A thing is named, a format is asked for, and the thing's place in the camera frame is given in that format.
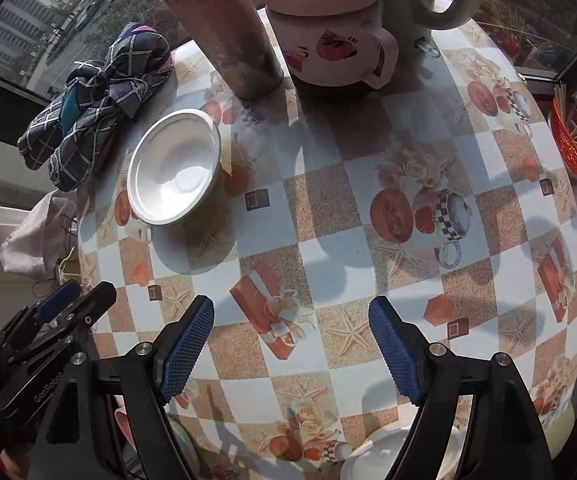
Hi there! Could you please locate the cream kettle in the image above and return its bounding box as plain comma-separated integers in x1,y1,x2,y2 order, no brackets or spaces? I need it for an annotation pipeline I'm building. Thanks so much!
369,0,494,53

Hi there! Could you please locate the pale pink cloth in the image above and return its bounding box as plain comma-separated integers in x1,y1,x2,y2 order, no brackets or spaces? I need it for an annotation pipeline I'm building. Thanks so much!
0,192,76,276

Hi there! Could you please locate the pink pot with tomato print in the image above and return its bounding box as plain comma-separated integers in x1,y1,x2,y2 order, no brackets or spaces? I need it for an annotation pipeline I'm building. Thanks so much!
266,0,400,91

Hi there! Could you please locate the worn metal cylinder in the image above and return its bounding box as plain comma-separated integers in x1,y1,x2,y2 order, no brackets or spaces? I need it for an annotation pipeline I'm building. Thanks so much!
136,0,284,101

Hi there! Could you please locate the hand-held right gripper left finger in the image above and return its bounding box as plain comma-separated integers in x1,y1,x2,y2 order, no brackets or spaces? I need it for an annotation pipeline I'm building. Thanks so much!
28,294,215,480

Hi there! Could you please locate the dark plaid cloth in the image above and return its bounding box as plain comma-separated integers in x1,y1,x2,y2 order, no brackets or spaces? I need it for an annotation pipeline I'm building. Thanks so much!
17,22,174,192

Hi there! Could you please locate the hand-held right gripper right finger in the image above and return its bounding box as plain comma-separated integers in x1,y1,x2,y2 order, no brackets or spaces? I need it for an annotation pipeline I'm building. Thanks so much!
369,295,554,480

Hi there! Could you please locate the small green plate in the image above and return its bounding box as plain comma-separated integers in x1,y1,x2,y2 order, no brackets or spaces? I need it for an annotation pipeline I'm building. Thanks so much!
168,412,200,466

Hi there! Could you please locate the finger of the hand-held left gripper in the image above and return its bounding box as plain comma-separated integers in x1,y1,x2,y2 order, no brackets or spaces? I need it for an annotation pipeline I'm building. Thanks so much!
38,282,117,361
0,280,82,352

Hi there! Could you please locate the printed checkered tablecloth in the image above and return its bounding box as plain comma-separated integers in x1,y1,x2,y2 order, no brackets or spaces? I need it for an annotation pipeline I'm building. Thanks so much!
76,20,577,480

